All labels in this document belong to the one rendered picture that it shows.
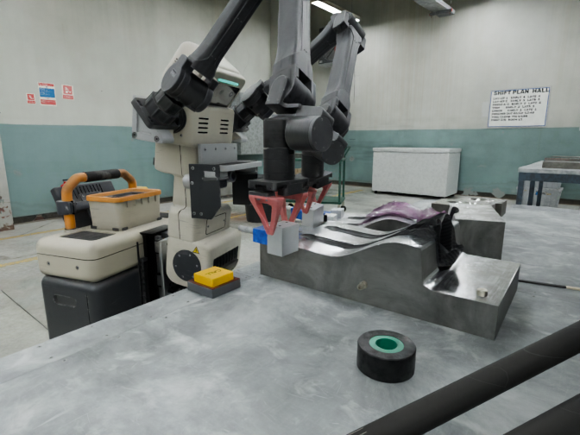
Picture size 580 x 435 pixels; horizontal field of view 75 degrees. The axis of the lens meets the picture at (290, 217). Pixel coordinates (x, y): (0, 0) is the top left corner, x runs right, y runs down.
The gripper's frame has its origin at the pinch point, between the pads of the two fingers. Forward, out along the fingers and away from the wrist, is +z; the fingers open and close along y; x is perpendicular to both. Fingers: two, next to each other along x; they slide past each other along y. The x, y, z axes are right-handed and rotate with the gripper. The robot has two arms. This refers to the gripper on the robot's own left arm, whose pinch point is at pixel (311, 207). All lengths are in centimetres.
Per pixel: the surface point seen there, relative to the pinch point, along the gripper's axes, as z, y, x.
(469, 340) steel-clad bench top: 3, -23, -46
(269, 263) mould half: 7.0, -20.0, -2.3
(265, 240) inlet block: -5.9, -30.3, -9.8
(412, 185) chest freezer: 205, 619, 169
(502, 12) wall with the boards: -98, 751, 100
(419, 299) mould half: 1.4, -19.9, -36.6
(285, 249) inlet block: -5.3, -29.9, -14.2
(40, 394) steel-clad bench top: 1, -69, -5
